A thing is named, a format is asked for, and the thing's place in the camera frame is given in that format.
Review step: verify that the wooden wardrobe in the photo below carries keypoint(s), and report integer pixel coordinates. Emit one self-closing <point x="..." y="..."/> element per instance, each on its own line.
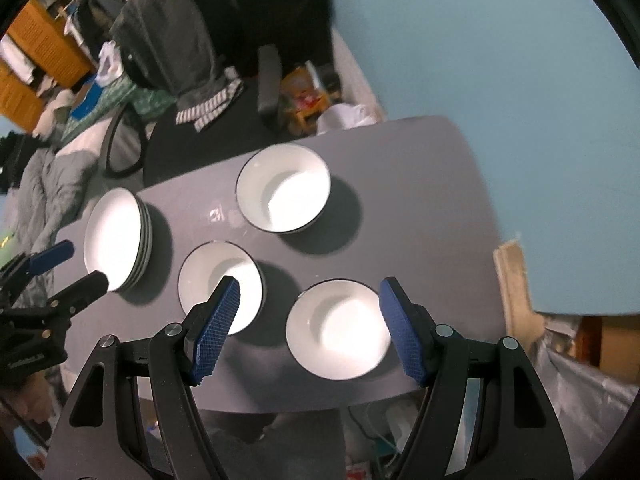
<point x="45" y="45"/>

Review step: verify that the black clothes pile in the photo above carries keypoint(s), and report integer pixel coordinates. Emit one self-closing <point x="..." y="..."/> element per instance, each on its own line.
<point x="15" y="160"/>

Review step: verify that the brown cardboard box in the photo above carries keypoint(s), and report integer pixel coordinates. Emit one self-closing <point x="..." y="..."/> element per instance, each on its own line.
<point x="610" y="345"/>

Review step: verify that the dark hanging clothes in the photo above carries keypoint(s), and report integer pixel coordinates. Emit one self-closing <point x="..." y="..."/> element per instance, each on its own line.
<point x="100" y="15"/>

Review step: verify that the white trash bag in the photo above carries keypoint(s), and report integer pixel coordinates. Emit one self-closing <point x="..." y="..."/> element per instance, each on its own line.
<point x="345" y="117"/>

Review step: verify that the green pillow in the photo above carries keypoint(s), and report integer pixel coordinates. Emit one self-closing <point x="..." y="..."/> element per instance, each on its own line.
<point x="5" y="242"/>

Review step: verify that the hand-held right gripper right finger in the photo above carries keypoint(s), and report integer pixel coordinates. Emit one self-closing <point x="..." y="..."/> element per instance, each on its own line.
<point x="405" y="335"/>

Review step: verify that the white bowl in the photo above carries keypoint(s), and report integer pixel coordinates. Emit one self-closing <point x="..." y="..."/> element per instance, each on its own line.
<point x="215" y="285"/>
<point x="282" y="195"/>
<point x="340" y="332"/>

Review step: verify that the grey comforter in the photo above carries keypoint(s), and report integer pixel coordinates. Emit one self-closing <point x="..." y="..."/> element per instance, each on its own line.
<point x="50" y="185"/>

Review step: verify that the black hanging coat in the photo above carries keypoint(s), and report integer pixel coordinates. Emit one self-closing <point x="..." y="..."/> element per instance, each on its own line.
<point x="285" y="10"/>

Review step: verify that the person's left hand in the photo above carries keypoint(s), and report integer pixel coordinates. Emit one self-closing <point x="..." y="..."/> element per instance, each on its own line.
<point x="22" y="402"/>

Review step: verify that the black office chair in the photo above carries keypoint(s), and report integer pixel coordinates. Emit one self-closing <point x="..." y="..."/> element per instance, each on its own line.
<point x="200" y="145"/>

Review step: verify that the yellow red toy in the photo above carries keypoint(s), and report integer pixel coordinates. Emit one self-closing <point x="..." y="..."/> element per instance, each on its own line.
<point x="305" y="95"/>

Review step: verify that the grey plastic sheet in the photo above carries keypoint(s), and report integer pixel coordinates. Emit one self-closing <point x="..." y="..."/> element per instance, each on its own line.
<point x="590" y="400"/>

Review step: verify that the wooden plank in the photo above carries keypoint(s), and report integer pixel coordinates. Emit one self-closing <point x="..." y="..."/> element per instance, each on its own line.
<point x="515" y="285"/>

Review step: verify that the blue box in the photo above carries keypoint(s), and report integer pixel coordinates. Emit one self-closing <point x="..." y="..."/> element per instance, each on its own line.
<point x="87" y="102"/>

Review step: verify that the grey hooded sweater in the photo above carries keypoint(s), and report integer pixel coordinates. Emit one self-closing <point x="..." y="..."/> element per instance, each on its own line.
<point x="165" y="35"/>

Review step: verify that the white plastic bag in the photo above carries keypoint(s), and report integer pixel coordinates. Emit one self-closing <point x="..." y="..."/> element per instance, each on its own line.
<point x="107" y="67"/>

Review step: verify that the green checkered tablecloth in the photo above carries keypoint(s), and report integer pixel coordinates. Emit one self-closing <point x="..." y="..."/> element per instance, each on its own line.
<point x="125" y="95"/>

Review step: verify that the beige clothes pile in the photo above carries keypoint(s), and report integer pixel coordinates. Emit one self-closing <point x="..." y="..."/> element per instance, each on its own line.
<point x="55" y="110"/>

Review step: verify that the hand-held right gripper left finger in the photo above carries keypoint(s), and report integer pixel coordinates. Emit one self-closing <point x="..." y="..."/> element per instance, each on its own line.
<point x="215" y="335"/>

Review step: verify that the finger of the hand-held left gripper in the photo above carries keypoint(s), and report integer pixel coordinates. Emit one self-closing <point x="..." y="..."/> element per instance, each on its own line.
<point x="85" y="287"/>
<point x="50" y="255"/>

